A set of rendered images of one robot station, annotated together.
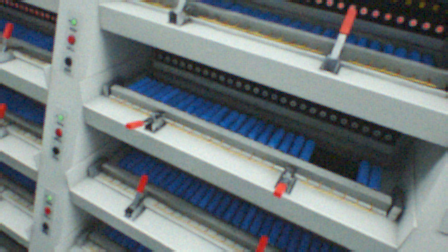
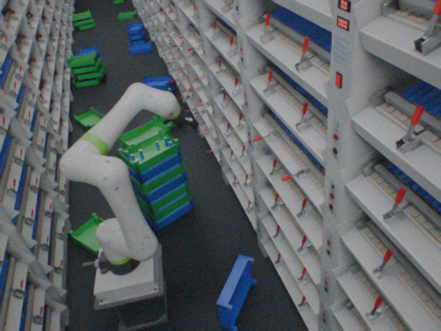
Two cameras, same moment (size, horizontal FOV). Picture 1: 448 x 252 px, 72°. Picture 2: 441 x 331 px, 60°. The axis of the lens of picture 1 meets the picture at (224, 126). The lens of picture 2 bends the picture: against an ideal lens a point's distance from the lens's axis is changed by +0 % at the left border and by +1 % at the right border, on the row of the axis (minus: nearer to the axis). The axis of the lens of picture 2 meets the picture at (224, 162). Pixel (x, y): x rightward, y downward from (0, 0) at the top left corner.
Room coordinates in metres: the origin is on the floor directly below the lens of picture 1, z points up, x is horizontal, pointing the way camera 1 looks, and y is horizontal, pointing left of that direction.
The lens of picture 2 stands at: (-0.27, -0.85, 1.76)
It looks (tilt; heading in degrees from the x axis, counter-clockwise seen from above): 37 degrees down; 59
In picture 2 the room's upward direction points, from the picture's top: 9 degrees counter-clockwise
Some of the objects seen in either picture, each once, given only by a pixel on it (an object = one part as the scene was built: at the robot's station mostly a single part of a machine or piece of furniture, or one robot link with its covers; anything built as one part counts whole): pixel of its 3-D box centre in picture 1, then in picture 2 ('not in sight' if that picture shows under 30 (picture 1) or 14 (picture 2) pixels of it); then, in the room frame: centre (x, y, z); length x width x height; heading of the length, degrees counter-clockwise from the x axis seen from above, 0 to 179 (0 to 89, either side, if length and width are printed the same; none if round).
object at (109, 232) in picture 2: not in sight; (117, 241); (-0.10, 0.46, 0.52); 0.16 x 0.13 x 0.19; 117
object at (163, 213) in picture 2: not in sight; (164, 198); (0.35, 1.01, 0.12); 0.30 x 0.20 x 0.08; 4
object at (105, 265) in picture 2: not in sight; (111, 259); (-0.15, 0.50, 0.40); 0.26 x 0.15 x 0.06; 147
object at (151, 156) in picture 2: not in sight; (149, 149); (0.35, 1.01, 0.52); 0.30 x 0.20 x 0.08; 4
